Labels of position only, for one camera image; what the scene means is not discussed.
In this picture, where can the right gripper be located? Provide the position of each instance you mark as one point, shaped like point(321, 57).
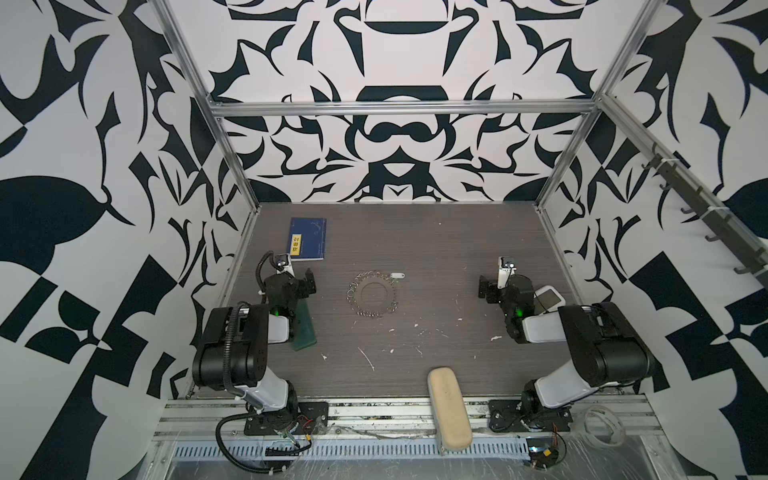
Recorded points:
point(491, 289)

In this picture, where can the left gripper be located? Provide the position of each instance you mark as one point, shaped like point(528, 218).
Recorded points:
point(302, 285)

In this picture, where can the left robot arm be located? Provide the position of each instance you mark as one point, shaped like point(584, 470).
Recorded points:
point(232, 355)

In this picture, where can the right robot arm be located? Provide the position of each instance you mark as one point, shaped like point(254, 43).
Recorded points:
point(605, 351)

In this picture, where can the white digital timer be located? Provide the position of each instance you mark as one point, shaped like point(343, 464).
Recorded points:
point(547, 299)

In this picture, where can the green plastic card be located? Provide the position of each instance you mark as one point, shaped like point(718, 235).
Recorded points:
point(304, 335)

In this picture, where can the blue booklet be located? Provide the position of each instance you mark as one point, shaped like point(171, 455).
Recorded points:
point(307, 239)

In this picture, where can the beige eyeglass case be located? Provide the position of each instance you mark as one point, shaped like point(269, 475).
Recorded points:
point(451, 420)

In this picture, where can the small circuit board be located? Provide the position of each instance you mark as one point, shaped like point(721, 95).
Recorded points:
point(546, 453)

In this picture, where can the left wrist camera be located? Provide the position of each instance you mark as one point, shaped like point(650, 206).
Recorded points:
point(283, 264)

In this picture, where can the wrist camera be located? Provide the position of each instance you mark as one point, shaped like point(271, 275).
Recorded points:
point(506, 269)
point(283, 264)

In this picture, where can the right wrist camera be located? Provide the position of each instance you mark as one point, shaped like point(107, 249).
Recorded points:
point(506, 269)

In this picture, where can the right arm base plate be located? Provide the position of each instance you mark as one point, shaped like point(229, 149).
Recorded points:
point(514, 415)

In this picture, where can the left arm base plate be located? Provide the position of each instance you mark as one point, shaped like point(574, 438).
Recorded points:
point(302, 417)

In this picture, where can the white cable duct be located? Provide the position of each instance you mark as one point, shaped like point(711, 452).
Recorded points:
point(512, 448)

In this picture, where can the wall hook rail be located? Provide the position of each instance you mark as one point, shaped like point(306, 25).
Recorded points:
point(701, 204)

